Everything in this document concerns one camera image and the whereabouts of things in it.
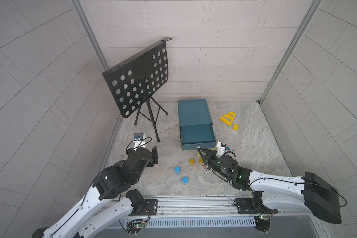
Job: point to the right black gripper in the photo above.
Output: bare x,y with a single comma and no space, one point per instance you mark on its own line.
208,154

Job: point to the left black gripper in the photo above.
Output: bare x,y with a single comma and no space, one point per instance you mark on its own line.
153,157

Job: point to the teal three-drawer cabinet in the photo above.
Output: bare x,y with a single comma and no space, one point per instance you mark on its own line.
196,125

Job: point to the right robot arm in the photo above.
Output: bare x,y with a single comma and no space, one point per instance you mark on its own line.
309,193

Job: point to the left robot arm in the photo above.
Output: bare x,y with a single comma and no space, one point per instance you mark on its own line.
111,182

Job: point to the blue paint can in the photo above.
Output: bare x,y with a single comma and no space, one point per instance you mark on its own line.
185,180
177,170

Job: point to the colourful picture card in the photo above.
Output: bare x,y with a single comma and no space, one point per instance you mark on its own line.
207,170

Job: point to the left green circuit board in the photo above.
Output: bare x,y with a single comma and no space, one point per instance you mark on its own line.
135,226

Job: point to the green circuit board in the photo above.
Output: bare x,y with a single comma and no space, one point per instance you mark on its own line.
262,224
135,226

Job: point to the black perforated music stand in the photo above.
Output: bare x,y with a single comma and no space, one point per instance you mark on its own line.
134,81

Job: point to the right green circuit board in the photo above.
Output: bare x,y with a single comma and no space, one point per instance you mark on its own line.
262,224

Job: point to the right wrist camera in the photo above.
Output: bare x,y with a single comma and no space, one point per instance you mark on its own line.
221,148

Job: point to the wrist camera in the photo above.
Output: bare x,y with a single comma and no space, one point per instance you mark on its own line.
138,138
221,148

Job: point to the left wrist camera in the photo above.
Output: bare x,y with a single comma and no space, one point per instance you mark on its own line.
138,138

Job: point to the yellow triangular plastic frame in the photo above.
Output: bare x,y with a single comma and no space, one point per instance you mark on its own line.
228,118

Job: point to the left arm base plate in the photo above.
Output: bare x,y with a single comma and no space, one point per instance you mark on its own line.
149,207

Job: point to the aluminium mounting rail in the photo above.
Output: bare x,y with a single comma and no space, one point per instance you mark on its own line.
196,205

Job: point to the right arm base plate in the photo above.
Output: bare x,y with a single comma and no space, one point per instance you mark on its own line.
248,206

